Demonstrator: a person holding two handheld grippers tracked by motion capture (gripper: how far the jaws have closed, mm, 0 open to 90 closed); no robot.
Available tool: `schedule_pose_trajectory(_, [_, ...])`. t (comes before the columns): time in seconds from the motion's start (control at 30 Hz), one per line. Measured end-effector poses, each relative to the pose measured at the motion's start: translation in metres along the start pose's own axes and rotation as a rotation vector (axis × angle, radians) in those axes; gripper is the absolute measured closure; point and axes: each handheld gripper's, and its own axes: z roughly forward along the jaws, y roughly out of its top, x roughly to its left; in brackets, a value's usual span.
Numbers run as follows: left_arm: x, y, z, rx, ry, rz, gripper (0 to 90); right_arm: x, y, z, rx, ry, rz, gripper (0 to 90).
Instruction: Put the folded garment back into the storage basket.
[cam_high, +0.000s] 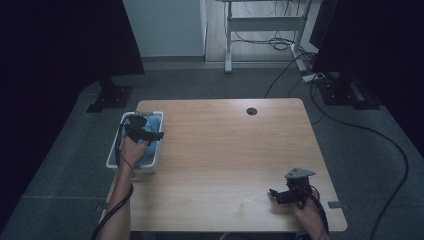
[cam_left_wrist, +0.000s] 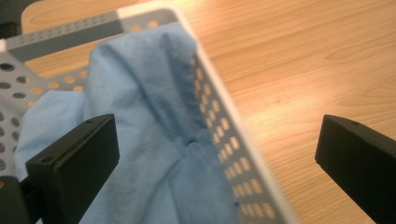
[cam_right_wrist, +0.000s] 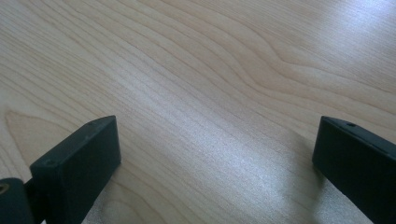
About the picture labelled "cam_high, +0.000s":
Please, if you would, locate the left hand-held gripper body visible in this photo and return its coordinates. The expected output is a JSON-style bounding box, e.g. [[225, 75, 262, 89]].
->
[[124, 111, 150, 144]]

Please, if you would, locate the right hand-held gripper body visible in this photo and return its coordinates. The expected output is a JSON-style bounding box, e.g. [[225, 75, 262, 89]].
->
[[283, 167, 317, 210]]

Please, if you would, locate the blue shirt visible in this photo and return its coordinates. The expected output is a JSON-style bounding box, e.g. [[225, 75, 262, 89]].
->
[[137, 114, 163, 167]]

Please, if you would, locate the white plastic basket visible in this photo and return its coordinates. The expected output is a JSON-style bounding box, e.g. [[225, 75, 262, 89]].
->
[[105, 110, 165, 175]]

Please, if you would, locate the person's left hand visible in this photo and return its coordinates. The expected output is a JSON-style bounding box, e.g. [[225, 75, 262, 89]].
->
[[119, 134, 152, 170]]

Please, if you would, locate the person's right hand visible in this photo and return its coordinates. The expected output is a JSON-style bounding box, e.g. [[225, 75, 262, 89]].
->
[[292, 189, 322, 233]]

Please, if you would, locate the black stand base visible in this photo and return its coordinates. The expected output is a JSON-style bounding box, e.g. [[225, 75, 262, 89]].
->
[[86, 76, 134, 114], [315, 72, 382, 111]]

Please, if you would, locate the white power strip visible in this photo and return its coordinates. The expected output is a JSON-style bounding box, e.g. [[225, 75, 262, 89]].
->
[[302, 72, 326, 83]]

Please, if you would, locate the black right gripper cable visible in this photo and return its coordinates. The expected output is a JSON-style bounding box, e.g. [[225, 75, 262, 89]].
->
[[292, 184, 331, 236]]

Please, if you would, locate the grey table bracket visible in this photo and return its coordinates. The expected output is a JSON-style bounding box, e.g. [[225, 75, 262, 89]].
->
[[327, 200, 351, 211], [95, 201, 113, 213]]

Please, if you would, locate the white wall panel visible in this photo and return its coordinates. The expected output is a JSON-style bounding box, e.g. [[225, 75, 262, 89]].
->
[[121, 0, 208, 58]]

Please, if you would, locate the long black floor cable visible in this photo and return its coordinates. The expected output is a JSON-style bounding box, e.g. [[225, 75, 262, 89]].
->
[[309, 74, 410, 240]]

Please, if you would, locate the thin black floor cable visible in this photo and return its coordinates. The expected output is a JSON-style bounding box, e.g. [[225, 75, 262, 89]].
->
[[264, 53, 306, 99]]

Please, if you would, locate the tangle of black cables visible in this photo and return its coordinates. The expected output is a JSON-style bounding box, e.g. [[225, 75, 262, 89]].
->
[[231, 29, 318, 62]]

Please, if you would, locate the white desk frame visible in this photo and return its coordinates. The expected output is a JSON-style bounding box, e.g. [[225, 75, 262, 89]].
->
[[216, 0, 313, 74]]

